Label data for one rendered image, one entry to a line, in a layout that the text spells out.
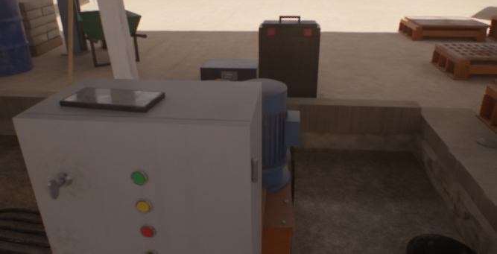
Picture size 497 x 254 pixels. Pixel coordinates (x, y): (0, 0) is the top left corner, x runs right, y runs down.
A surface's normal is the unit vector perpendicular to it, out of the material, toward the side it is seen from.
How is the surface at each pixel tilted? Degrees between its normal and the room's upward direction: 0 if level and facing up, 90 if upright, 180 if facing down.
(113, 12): 91
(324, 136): 90
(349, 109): 90
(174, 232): 90
